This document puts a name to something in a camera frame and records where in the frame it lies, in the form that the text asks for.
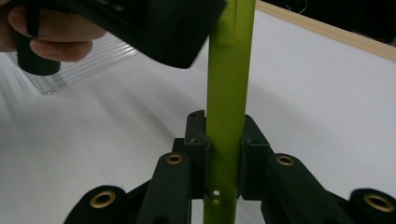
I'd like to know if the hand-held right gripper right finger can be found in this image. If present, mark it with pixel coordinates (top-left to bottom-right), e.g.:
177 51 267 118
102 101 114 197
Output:
239 115 275 200

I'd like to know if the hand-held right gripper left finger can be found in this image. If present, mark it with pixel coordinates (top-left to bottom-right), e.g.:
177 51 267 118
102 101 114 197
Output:
172 109 209 200

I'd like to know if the clear plastic tray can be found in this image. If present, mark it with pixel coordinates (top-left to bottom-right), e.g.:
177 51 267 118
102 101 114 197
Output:
6 31 141 96

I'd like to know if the green cartoon phone case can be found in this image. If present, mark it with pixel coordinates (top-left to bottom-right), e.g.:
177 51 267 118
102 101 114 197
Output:
203 0 257 224

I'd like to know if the light wooden table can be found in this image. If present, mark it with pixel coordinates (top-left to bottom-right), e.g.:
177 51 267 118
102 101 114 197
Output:
255 0 396 63

